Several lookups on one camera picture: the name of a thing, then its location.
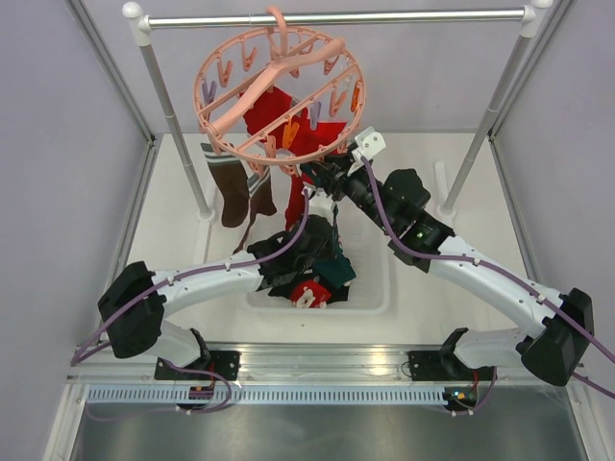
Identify metal base rail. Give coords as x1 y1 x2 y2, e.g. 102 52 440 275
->
209 342 438 385

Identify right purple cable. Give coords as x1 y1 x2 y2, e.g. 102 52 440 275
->
362 158 615 402

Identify red santa sock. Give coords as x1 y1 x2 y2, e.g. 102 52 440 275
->
289 280 332 309
284 175 305 231

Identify pink round clip hanger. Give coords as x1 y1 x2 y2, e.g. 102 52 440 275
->
193 6 366 176

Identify black sock white stripes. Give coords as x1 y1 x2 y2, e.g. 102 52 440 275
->
328 285 350 303

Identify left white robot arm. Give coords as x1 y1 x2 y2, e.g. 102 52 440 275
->
98 214 334 379

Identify metal drying rack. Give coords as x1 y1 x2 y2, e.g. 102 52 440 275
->
122 1 554 221

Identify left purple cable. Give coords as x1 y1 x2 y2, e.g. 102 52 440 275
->
70 189 313 369

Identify red sock white letters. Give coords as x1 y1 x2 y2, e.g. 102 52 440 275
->
239 85 350 179

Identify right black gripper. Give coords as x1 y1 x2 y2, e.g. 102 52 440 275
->
309 152 396 233

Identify purple cable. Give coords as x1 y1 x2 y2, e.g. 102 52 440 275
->
362 158 615 402
70 189 313 369

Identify white slotted cable duct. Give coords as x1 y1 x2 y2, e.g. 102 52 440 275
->
86 384 447 405

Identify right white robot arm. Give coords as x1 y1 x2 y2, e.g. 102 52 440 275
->
301 157 594 387

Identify white perforated basket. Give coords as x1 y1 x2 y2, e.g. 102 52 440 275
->
240 204 391 317

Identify brown striped sock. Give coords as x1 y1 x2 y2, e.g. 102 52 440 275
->
234 170 278 254
201 143 249 229

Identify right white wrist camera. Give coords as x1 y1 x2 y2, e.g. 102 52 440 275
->
351 127 386 162

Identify teal green sock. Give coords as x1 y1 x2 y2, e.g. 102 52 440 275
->
312 254 357 288

